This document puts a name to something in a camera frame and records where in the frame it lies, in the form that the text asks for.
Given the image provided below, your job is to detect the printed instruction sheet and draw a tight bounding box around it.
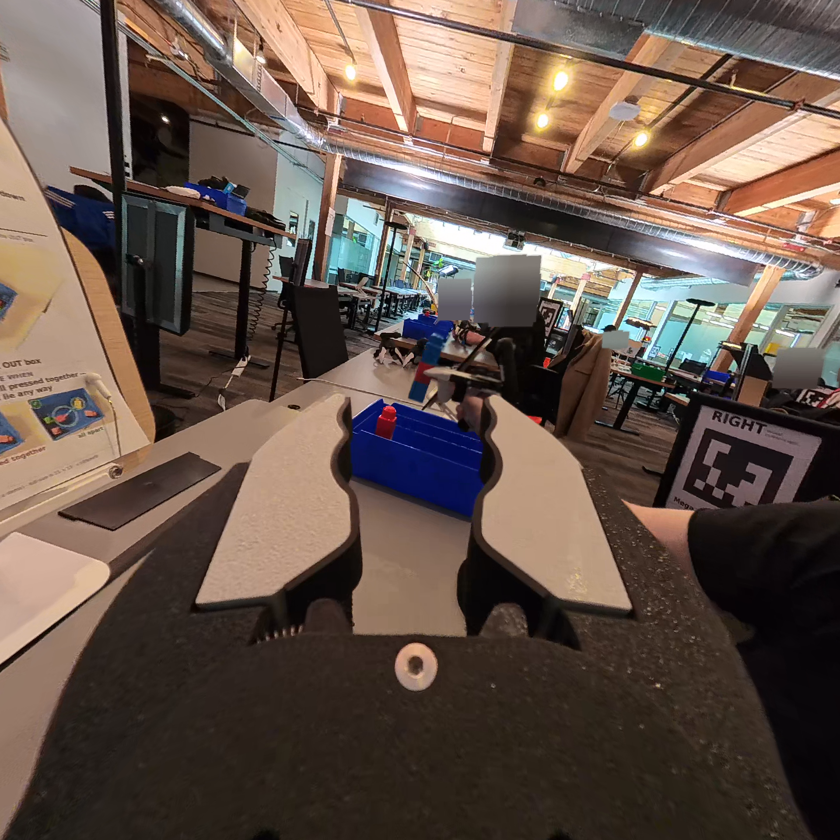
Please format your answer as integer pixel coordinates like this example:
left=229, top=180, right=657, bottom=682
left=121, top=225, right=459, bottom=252
left=0, top=118, right=152, bottom=519

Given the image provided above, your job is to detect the blue jacket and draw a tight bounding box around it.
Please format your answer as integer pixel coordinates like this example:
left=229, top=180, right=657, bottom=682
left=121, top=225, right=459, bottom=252
left=45, top=185, right=119, bottom=255

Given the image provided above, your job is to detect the person's black shirt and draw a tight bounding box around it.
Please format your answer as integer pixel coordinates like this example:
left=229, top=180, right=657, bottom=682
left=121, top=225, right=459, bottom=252
left=688, top=497, right=840, bottom=840

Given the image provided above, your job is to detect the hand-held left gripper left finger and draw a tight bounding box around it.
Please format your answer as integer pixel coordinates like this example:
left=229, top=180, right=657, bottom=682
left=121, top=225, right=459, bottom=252
left=196, top=394, right=362, bottom=616

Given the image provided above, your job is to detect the black floor lamp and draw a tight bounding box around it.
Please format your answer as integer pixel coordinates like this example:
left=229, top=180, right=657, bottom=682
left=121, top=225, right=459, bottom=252
left=665, top=298, right=718, bottom=376

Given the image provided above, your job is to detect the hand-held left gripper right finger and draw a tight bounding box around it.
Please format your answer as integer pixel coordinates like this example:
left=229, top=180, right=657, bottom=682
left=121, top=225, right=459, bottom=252
left=467, top=395, right=634, bottom=631

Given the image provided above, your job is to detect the black white pattern sign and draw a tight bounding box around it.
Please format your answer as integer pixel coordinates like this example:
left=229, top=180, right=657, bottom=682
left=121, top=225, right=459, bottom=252
left=655, top=392, right=840, bottom=511

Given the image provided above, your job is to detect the brown coat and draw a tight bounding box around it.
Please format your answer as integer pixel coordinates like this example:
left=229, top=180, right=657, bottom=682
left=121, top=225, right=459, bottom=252
left=554, top=333, right=613, bottom=439

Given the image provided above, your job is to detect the wooden standing desk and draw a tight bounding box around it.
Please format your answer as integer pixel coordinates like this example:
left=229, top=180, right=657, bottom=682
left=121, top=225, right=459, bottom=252
left=70, top=167, right=296, bottom=370

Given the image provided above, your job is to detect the black rectangular pad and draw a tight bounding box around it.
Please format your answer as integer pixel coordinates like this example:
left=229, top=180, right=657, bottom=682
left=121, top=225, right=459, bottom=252
left=59, top=451, right=222, bottom=531

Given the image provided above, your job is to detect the coiled black cable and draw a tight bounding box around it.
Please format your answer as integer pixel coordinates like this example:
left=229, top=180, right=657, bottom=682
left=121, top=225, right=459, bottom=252
left=251, top=246, right=274, bottom=343

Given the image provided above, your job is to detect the black chair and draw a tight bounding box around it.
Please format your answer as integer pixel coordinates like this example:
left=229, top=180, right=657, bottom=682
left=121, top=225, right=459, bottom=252
left=290, top=283, right=350, bottom=383

